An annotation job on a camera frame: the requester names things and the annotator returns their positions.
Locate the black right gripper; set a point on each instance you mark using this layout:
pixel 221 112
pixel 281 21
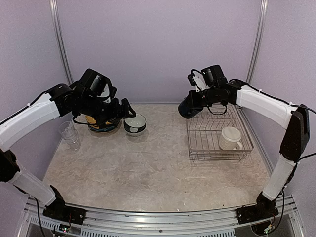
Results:
pixel 192 97

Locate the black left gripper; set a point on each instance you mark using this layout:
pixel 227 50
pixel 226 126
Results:
pixel 116 114

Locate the dark teal bowl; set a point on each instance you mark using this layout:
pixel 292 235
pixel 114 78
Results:
pixel 135 125

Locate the dark blue mug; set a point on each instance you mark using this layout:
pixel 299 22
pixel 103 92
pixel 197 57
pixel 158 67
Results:
pixel 186 111

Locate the white ceramic mug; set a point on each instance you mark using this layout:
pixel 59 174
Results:
pixel 230 139

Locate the clear drinking glass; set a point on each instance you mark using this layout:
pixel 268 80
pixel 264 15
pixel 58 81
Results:
pixel 67 130
pixel 73 142

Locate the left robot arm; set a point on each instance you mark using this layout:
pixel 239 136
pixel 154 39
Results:
pixel 14 128

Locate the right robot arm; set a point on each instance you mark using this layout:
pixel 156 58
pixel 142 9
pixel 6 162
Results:
pixel 287 145

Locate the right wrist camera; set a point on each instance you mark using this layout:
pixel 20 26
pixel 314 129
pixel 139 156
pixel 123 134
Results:
pixel 210 77

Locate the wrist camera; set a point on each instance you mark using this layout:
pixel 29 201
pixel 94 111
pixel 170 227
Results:
pixel 97 85
pixel 210 77

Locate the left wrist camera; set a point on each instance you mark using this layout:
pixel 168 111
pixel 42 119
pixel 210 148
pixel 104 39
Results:
pixel 97 85

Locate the wire metal dish rack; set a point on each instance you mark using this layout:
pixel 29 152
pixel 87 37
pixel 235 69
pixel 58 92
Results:
pixel 204 131

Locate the right aluminium frame post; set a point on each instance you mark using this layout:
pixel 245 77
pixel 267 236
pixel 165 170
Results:
pixel 258 40

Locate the aluminium frame post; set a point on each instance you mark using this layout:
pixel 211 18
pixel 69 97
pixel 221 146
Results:
pixel 258 40
pixel 59 38

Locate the left aluminium frame post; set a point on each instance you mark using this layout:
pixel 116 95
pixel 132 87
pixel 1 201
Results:
pixel 59 38

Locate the front aluminium rail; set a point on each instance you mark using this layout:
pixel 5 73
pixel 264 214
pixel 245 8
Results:
pixel 100 222

